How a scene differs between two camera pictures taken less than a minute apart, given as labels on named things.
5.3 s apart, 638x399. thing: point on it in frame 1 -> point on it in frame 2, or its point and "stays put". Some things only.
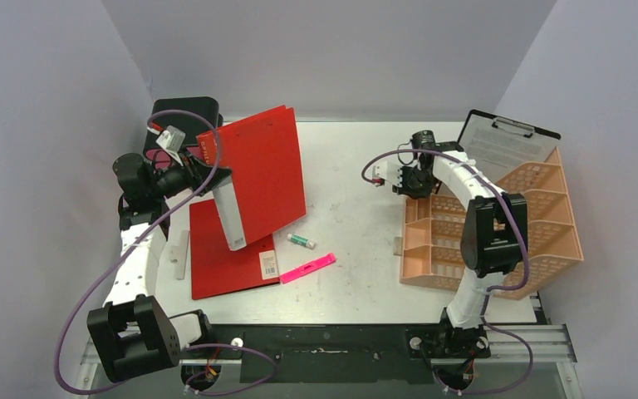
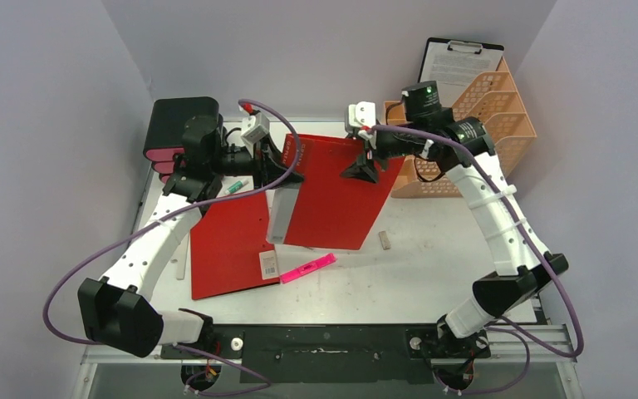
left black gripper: (195, 172) -> (266, 165)
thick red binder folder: (216, 269) stays put
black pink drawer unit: (190, 115) stays put
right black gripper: (410, 184) -> (374, 155)
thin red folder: (264, 194) -> (331, 210)
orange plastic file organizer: (431, 256) -> (497, 102)
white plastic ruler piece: (179, 254) stays put
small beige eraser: (398, 246) -> (385, 239)
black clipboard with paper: (498, 145) -> (454, 64)
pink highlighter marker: (313, 266) stays put
